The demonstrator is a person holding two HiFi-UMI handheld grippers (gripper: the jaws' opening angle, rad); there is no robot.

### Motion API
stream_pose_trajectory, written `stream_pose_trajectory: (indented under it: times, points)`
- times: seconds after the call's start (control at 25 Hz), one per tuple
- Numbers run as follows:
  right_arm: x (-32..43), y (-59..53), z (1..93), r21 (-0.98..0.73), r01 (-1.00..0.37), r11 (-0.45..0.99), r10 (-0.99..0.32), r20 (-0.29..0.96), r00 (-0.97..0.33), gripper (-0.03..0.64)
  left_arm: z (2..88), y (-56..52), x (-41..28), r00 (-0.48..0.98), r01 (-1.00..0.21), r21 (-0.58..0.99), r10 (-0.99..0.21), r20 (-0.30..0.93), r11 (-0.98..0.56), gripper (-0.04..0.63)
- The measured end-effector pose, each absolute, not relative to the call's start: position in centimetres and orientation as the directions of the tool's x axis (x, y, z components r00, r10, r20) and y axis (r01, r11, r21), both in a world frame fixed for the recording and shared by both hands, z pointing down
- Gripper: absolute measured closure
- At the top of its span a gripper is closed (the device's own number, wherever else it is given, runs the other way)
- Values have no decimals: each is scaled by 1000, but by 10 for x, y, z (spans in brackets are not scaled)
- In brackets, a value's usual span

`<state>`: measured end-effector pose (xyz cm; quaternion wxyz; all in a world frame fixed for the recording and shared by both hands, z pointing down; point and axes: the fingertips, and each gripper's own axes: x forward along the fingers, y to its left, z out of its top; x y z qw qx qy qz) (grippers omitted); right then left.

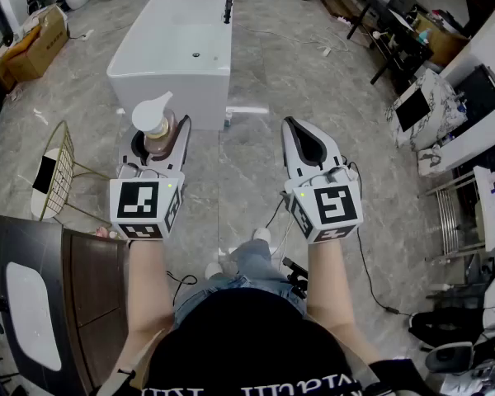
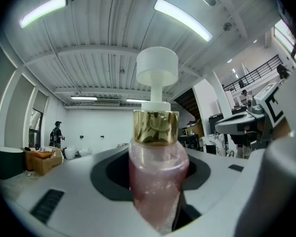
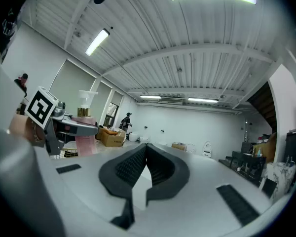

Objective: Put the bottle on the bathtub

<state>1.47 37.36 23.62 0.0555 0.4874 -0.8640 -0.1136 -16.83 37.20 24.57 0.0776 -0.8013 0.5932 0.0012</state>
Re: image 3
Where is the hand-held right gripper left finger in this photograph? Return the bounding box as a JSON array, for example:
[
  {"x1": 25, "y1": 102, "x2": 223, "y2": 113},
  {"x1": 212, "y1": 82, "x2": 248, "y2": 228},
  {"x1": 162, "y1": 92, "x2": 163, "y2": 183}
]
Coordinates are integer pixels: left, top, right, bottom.
[{"x1": 98, "y1": 143, "x2": 148, "y2": 231}]

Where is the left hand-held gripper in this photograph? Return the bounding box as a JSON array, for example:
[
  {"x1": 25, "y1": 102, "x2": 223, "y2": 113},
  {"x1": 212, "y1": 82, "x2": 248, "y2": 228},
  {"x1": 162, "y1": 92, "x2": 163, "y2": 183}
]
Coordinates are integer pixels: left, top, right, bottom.
[{"x1": 24, "y1": 85, "x2": 99, "y2": 156}]

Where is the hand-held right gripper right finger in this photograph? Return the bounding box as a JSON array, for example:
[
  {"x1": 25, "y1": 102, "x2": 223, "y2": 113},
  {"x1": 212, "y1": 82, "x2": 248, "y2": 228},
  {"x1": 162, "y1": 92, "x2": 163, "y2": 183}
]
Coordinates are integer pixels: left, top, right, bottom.
[{"x1": 145, "y1": 143, "x2": 190, "y2": 206}]

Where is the person's left forearm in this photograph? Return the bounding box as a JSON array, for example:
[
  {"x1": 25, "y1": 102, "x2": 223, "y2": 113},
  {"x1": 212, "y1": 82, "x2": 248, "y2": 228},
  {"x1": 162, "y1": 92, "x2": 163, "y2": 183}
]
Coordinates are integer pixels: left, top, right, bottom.
[{"x1": 9, "y1": 114, "x2": 45, "y2": 148}]

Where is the large cardboard box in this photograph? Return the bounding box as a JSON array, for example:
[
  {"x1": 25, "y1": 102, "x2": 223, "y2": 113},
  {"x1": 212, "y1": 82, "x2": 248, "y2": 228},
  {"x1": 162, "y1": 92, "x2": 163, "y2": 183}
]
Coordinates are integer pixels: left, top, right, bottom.
[{"x1": 100, "y1": 128, "x2": 127, "y2": 147}]

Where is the grey roller blind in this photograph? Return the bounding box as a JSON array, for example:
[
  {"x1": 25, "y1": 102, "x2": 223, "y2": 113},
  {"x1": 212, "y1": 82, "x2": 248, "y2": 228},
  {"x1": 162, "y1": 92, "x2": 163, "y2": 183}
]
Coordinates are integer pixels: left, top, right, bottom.
[
  {"x1": 90, "y1": 81, "x2": 113, "y2": 126},
  {"x1": 48, "y1": 59, "x2": 97, "y2": 124}
]

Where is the small cardboard box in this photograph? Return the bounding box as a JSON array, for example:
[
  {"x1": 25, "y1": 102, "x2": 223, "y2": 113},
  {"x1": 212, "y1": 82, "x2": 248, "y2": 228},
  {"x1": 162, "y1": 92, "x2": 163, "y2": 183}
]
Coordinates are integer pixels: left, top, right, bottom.
[{"x1": 171, "y1": 143, "x2": 187, "y2": 152}]

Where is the black vanity table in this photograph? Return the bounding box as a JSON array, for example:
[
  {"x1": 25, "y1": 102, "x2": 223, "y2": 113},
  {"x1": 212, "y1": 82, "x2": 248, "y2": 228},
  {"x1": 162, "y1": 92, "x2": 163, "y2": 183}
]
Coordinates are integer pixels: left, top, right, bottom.
[{"x1": 218, "y1": 150, "x2": 267, "y2": 183}]

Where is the marble cabinet with black panel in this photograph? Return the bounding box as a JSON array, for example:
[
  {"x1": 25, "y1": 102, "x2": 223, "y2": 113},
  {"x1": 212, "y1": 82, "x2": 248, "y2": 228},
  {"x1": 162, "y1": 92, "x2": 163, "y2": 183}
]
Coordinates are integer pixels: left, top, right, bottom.
[{"x1": 258, "y1": 161, "x2": 296, "y2": 200}]

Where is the brown staircase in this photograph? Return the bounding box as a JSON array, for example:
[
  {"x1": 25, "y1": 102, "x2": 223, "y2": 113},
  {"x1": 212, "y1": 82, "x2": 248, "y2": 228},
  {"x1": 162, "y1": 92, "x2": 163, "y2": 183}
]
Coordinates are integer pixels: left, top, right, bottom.
[{"x1": 246, "y1": 81, "x2": 278, "y2": 133}]

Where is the person's black shirt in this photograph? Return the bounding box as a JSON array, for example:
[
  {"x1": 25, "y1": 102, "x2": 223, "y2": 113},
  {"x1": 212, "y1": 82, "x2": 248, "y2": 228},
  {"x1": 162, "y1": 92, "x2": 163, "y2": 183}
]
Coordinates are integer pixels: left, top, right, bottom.
[{"x1": 0, "y1": 0, "x2": 34, "y2": 61}]

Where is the gold wire rack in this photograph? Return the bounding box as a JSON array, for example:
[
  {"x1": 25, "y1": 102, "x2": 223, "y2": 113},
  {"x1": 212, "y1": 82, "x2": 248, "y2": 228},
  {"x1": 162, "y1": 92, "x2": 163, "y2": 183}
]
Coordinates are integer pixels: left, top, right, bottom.
[{"x1": 60, "y1": 148, "x2": 79, "y2": 158}]

